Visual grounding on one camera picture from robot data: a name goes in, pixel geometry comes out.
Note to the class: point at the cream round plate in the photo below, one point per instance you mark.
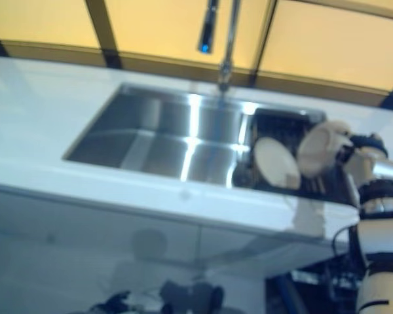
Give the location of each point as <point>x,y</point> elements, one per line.
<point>275,163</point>
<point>317,150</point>

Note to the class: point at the chrome pull-down faucet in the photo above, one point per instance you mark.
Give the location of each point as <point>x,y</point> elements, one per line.
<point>227,59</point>

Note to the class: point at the white glossy cabinet door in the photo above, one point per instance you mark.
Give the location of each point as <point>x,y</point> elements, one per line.
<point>68,235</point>
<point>249,248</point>

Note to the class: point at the yellow window with dark frame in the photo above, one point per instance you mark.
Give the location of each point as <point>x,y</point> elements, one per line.
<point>150,26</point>

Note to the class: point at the stainless steel sink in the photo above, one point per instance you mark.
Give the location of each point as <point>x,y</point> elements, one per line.
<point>134,131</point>

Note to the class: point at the black sink dish rack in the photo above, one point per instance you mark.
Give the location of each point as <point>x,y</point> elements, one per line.
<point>275,124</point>

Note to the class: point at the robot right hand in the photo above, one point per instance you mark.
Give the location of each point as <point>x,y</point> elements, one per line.
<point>370,144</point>

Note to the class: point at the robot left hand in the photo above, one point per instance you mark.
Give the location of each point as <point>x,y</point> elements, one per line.
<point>116,302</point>

